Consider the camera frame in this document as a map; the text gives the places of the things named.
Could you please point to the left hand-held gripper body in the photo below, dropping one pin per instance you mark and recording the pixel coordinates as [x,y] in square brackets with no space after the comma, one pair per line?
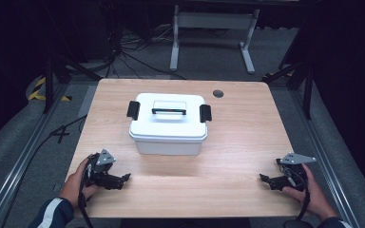
[99,167]

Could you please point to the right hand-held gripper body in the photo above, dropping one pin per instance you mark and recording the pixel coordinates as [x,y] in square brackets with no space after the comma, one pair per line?
[296,172]

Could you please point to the white plastic storage box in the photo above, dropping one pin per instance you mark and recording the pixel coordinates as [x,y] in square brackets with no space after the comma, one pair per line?
[168,147]

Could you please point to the black box latch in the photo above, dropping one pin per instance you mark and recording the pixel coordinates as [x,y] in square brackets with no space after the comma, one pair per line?
[205,113]
[133,110]

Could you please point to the white box lid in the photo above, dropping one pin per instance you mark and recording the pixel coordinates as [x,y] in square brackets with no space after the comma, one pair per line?
[168,126]

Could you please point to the person's left hand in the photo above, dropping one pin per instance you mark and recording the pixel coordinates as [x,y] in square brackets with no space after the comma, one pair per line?
[72,186]

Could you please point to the person's right hand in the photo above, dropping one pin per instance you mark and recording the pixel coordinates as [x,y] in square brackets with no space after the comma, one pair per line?
[315,199]

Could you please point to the black tape floor mark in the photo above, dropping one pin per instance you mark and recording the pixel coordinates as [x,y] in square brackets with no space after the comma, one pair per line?
[60,133]

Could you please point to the black tripod stand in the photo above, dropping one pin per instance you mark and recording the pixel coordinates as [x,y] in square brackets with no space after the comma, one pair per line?
[49,82]
[307,85]

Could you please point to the yellow black hazard tape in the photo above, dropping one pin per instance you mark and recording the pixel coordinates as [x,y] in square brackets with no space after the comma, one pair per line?
[38,90]

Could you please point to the aluminium floor rail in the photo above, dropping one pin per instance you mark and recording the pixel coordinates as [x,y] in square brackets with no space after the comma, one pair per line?
[19,164]
[326,164]

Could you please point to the white metal desk frame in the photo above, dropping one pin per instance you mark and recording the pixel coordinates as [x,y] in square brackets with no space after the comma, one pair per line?
[215,20]

